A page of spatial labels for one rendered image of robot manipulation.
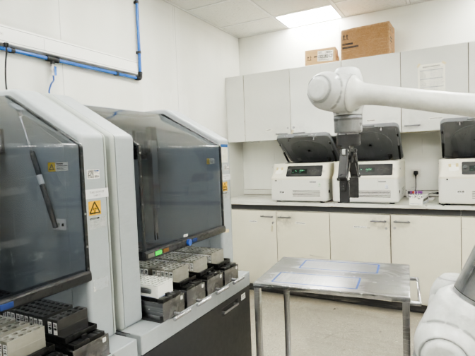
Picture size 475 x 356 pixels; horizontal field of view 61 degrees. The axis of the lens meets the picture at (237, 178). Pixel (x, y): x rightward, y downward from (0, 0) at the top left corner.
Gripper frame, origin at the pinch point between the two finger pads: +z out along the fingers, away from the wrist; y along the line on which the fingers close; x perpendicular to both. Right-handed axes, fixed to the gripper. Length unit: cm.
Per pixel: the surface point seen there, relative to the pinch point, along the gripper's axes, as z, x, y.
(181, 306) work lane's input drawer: 44, 66, -6
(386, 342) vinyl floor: 120, 13, 159
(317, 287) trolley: 38.1, 17.3, 17.9
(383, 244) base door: 64, 23, 218
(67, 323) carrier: 34, 73, -52
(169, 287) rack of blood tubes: 36, 70, -8
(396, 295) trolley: 38.0, -11.2, 20.0
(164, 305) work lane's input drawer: 40, 66, -16
